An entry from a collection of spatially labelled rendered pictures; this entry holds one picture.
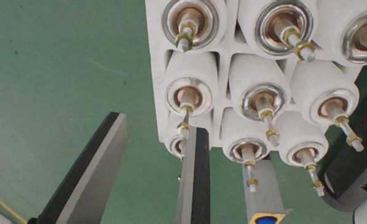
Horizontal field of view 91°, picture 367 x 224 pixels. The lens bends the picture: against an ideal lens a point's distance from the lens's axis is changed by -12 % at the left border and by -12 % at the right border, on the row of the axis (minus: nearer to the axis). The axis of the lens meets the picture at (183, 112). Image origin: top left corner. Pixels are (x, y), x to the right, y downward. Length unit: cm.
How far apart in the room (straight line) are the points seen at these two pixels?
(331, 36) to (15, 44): 80
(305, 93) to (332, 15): 12
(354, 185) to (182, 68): 65
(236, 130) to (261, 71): 13
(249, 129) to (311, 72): 15
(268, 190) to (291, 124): 18
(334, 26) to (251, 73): 13
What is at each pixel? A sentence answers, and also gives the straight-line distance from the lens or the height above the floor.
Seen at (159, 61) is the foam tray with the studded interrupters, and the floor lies 18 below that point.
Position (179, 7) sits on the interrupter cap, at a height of 25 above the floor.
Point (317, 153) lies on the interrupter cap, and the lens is 47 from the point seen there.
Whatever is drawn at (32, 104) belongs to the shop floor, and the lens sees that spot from 93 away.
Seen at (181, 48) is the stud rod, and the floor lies 34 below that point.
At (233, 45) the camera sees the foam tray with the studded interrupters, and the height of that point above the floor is 18.
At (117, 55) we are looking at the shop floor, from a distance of 62.
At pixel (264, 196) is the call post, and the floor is 27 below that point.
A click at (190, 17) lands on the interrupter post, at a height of 27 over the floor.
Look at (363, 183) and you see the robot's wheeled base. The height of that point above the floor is 19.
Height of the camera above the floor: 52
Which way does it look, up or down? 50 degrees down
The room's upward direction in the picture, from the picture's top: 171 degrees counter-clockwise
